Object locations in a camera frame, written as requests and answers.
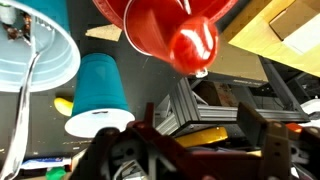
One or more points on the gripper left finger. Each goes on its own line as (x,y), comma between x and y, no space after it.
(140,146)

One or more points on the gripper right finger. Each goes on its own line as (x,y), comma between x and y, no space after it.
(281,149)

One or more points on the red plastic cup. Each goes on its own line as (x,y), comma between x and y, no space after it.
(163,29)

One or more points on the blue cup right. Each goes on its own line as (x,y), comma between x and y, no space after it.
(99,98)

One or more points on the blue cup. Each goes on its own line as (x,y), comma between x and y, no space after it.
(99,98)
(36,29)

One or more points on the red bowl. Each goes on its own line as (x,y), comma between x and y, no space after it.
(113,10)

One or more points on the blue cup left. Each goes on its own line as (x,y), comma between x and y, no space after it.
(36,29)

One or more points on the yellow toy banana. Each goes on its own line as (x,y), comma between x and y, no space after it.
(63,106)

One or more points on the wooden desk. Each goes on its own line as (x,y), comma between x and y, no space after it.
(246,26)

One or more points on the tan rectangular box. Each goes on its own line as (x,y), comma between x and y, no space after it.
(298,26)

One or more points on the metal spoon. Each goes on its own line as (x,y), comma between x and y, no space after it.
(19,139)

